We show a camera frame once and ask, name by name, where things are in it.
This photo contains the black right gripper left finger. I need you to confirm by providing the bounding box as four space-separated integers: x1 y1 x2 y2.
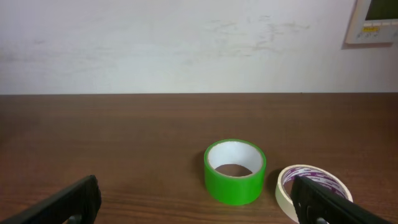
1 175 101 224

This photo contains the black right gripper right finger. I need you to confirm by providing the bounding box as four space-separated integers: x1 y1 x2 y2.
290 177 390 224

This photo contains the cream masking tape roll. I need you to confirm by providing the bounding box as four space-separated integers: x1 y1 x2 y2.
275 164 353 223

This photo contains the green tape roll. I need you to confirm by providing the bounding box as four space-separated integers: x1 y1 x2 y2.
203 139 267 205

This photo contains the white wall control panel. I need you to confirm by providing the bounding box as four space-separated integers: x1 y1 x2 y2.
345 0 398 44

